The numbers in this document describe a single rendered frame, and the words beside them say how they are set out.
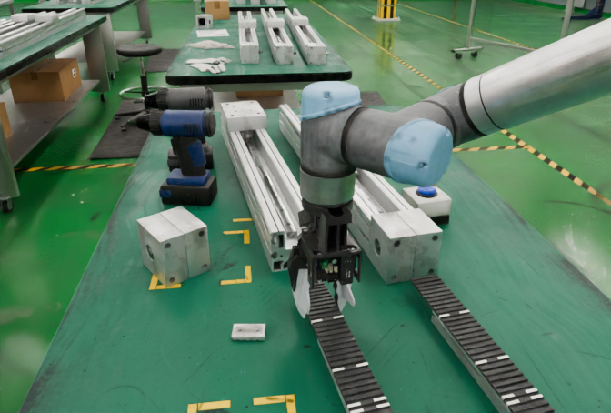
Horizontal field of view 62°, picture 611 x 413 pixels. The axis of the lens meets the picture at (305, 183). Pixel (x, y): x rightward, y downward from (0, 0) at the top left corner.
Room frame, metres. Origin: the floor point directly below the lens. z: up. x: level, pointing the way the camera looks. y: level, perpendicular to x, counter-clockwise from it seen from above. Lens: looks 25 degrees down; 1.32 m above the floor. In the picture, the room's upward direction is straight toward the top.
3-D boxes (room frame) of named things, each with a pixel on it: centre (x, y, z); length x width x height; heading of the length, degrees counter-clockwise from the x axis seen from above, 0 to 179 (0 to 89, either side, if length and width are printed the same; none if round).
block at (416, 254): (0.81, -0.19, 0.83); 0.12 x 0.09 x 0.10; 105
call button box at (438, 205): (1.00, -0.26, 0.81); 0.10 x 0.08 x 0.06; 105
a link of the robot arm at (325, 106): (0.63, -0.03, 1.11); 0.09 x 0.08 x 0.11; 50
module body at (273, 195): (1.19, 0.12, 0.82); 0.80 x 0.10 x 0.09; 15
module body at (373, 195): (1.23, -0.07, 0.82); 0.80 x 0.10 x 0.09; 15
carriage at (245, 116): (1.43, 0.18, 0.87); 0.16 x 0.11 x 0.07; 15
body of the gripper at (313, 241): (0.62, -0.03, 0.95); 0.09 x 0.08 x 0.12; 15
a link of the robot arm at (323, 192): (0.63, -0.03, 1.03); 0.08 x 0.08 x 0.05
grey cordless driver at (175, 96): (1.29, 0.34, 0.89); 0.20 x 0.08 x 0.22; 100
